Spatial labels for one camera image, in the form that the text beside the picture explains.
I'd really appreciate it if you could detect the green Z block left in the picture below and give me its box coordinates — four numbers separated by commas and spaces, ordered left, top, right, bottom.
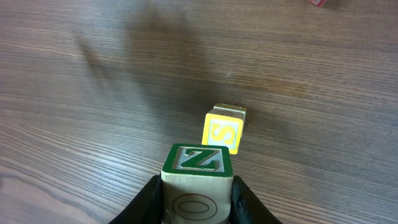
160, 144, 233, 224

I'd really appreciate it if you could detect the white block red side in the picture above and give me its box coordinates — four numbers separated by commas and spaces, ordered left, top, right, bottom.
308, 0, 327, 7

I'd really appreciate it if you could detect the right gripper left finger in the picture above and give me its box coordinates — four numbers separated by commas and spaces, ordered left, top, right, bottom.
109, 175, 162, 224

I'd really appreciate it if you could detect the yellow block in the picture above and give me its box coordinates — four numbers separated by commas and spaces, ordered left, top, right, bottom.
201, 108, 246, 154

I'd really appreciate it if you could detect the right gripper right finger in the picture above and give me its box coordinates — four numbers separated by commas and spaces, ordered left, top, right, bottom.
229, 175, 282, 224

